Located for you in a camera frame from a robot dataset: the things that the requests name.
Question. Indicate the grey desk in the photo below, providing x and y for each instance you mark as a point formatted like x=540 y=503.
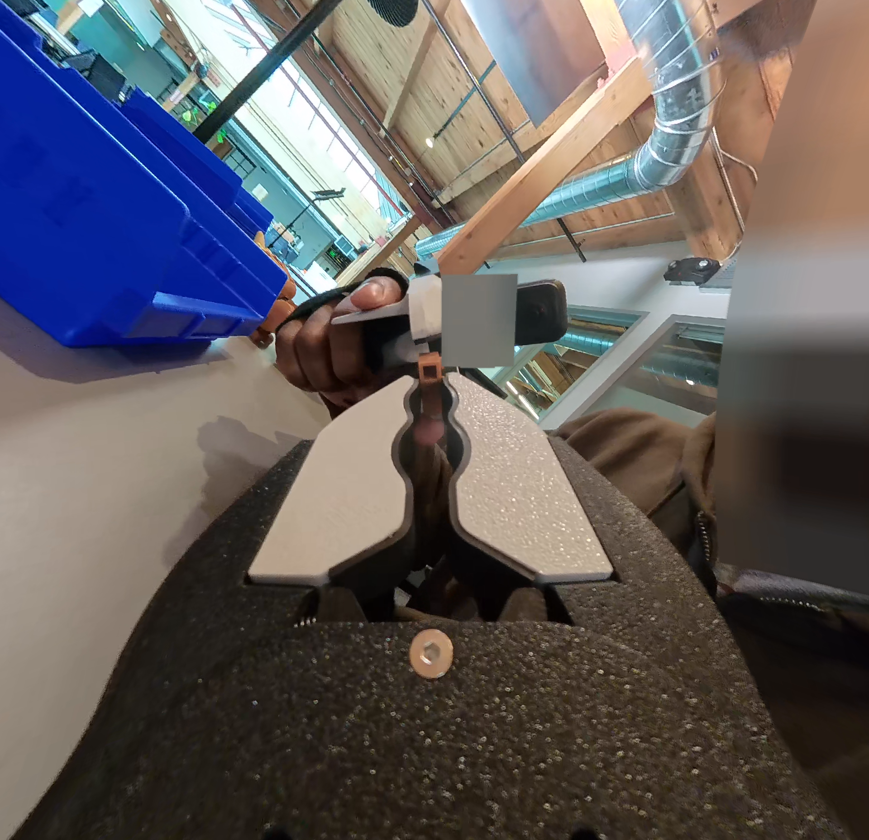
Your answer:
x=95 y=542

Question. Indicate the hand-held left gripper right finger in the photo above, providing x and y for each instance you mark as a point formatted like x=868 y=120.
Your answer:
x=523 y=514

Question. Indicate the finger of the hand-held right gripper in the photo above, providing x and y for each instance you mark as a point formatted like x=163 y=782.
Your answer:
x=387 y=331

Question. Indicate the black pole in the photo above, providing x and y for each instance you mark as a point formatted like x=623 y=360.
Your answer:
x=285 y=46

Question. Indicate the blue plastic bin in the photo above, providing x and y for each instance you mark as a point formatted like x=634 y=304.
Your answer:
x=95 y=202

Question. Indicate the small brown stud brick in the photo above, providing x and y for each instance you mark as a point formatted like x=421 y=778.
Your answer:
x=431 y=367

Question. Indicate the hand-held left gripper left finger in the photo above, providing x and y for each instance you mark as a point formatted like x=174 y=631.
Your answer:
x=333 y=514

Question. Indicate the wooden ceiling beam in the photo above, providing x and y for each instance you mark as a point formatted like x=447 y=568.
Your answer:
x=570 y=148

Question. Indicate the silver ventilation duct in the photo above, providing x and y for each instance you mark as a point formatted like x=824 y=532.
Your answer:
x=679 y=80

